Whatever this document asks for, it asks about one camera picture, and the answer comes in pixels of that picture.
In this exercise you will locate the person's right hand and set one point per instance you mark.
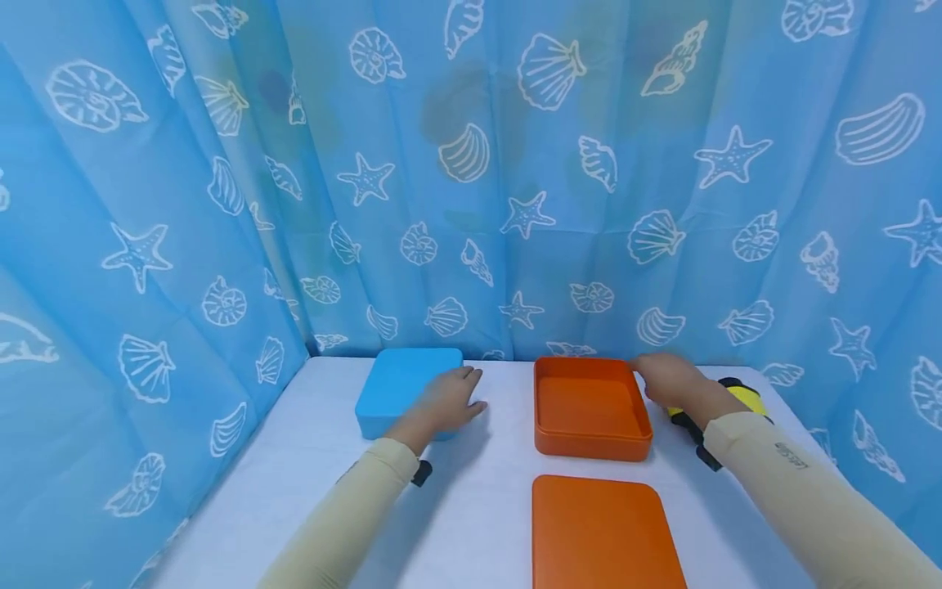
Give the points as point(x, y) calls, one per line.
point(681, 383)

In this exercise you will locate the person's left hand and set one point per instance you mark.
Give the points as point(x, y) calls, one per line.
point(438, 405)

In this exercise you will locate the person's left thumb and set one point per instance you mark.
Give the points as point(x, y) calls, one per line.
point(477, 408)

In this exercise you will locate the person's right fingers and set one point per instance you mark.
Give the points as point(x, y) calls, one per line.
point(647, 366)

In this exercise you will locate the person's left fingers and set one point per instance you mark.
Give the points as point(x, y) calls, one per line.
point(465, 377)

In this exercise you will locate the person's right forearm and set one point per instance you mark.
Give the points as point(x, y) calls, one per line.
point(809, 499)

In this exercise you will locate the person's left forearm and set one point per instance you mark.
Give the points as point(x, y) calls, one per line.
point(346, 515)

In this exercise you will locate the blue lidded box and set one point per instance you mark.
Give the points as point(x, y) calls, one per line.
point(394, 384)

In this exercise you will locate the orange open box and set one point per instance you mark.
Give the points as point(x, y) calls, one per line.
point(589, 409)

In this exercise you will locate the black wrist band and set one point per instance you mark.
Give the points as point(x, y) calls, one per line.
point(422, 474)
point(708, 456)

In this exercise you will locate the yellow and black object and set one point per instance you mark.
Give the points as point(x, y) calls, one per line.
point(747, 399)

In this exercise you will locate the orange box lid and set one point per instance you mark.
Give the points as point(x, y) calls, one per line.
point(603, 536)

